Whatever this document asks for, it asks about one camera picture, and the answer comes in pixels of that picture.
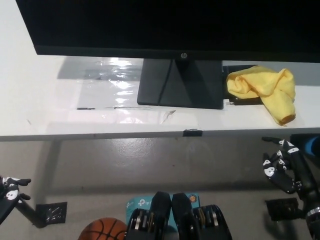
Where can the black HP monitor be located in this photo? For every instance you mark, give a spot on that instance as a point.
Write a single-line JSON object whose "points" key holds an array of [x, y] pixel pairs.
{"points": [[160, 25]]}

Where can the yellow microfiber cloth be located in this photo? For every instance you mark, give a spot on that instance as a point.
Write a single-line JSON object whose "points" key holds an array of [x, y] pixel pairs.
{"points": [[260, 83]]}

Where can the black plastic tray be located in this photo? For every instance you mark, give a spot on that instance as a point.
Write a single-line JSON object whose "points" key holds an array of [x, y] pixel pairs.
{"points": [[247, 101]]}

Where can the thin black tape strip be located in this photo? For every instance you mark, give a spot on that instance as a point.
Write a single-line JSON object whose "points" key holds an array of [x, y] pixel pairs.
{"points": [[86, 108]]}

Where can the orange basketball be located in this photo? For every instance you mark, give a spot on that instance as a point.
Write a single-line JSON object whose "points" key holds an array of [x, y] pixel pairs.
{"points": [[102, 230]]}

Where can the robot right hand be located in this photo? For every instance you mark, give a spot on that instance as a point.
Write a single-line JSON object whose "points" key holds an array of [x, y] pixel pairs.
{"points": [[280, 178]]}

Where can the black tape floor mark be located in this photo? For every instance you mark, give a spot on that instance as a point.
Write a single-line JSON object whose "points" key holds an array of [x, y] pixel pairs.
{"points": [[53, 212], [282, 210]]}

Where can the teal tp-link box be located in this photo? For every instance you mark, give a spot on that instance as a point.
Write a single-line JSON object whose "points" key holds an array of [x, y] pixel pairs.
{"points": [[140, 203]]}

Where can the short black tape piece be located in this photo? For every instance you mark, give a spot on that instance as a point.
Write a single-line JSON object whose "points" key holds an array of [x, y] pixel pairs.
{"points": [[192, 133]]}

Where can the blue round object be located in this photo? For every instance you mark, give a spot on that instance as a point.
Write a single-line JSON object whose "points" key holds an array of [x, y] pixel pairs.
{"points": [[313, 146]]}

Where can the clear plastic film sheet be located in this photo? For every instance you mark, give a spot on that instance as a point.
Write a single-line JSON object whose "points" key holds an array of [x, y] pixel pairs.
{"points": [[112, 85]]}

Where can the black metal desk leg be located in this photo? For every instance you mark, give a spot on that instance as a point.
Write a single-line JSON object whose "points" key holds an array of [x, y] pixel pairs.
{"points": [[32, 215]]}

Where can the black flat case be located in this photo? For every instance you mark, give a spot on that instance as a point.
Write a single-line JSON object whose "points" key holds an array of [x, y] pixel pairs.
{"points": [[298, 140]]}

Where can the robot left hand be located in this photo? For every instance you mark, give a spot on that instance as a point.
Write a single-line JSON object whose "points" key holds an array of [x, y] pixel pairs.
{"points": [[11, 193]]}

